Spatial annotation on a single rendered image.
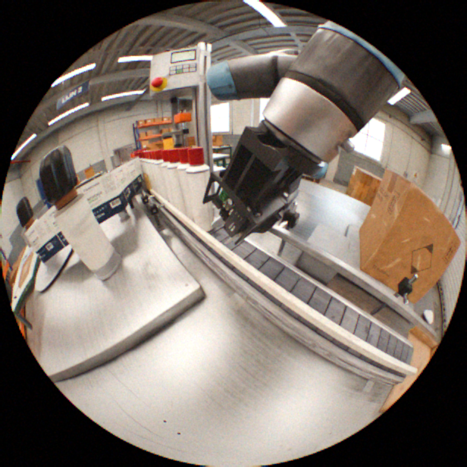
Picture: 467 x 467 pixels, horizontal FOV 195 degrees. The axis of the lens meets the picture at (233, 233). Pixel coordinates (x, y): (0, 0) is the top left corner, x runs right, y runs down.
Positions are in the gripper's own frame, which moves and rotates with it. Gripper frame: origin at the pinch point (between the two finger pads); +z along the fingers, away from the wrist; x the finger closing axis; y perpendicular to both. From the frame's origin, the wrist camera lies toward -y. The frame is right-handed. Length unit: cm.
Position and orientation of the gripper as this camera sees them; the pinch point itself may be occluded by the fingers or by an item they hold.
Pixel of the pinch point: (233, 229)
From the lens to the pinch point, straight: 27.6
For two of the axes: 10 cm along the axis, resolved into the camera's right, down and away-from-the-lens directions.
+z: -3.5, 4.3, 8.3
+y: -7.1, 4.6, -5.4
